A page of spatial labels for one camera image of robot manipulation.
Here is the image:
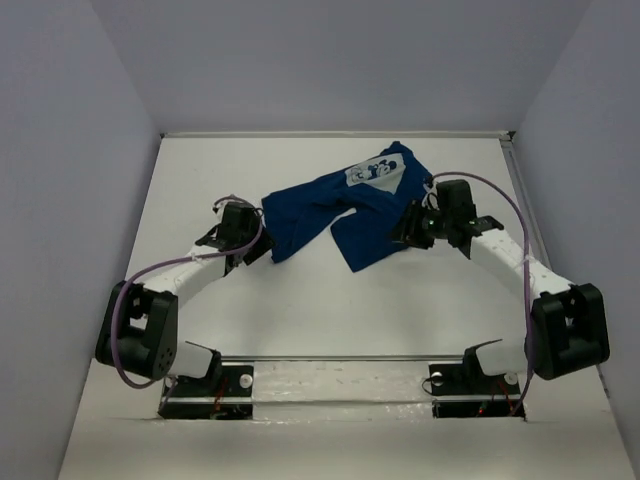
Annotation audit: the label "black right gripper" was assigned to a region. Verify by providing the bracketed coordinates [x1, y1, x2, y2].
[385, 195, 453, 248]

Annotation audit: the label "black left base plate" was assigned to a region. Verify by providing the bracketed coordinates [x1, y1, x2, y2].
[157, 363, 254, 421]

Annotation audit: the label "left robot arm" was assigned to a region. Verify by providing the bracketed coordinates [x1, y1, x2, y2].
[94, 195, 274, 395]

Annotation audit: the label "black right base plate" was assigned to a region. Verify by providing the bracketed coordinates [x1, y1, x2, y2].
[421, 363, 526, 419]

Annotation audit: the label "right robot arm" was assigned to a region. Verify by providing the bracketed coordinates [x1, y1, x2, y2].
[391, 179, 610, 392]

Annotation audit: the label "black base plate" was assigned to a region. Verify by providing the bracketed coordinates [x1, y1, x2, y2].
[157, 363, 254, 421]
[421, 363, 526, 419]

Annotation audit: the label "blue printed t shirt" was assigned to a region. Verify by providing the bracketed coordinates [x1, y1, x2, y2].
[262, 141, 431, 273]

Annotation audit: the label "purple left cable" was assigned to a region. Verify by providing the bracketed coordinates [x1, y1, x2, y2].
[110, 193, 264, 390]

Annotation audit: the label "purple cable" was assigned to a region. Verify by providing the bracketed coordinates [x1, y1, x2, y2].
[424, 171, 539, 401]
[110, 193, 264, 390]

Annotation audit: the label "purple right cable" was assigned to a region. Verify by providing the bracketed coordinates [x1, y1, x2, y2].
[424, 171, 539, 401]

